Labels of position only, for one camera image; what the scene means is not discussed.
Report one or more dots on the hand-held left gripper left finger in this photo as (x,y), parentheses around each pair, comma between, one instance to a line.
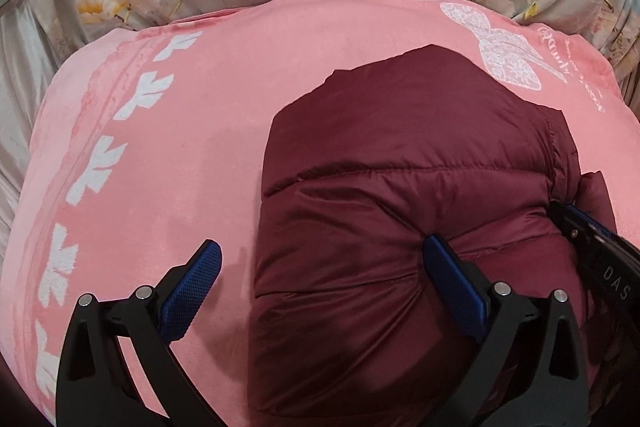
(192,294)

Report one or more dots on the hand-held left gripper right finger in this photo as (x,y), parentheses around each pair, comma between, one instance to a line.
(457,292)

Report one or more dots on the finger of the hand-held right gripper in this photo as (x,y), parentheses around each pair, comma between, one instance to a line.
(582,223)

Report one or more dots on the maroon puffer jacket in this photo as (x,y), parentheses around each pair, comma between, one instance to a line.
(400,157)

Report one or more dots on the pink printed blanket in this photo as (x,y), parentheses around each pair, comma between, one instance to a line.
(200,107)

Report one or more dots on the pale satin cloth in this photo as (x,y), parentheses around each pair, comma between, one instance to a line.
(25,82)

